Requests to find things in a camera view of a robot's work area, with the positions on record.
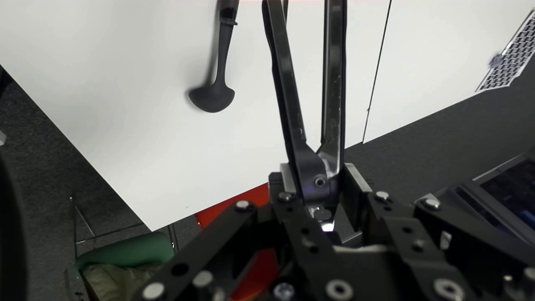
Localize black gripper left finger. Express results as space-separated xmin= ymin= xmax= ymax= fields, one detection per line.
xmin=139 ymin=164 xmax=336 ymax=301

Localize black flat screen device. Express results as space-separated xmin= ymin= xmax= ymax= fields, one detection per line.
xmin=445 ymin=148 xmax=535 ymax=248

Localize green chair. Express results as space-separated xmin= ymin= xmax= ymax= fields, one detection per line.
xmin=76 ymin=233 xmax=176 ymax=301

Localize black ladle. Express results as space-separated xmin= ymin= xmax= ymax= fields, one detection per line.
xmin=188 ymin=0 xmax=239 ymax=116

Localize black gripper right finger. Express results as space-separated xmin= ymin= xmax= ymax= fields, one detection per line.
xmin=336 ymin=161 xmax=535 ymax=301

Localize red chair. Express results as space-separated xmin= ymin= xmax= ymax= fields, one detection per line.
xmin=194 ymin=181 xmax=281 ymax=301

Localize black metal tongs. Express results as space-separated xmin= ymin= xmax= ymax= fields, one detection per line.
xmin=261 ymin=0 xmax=351 ymax=206

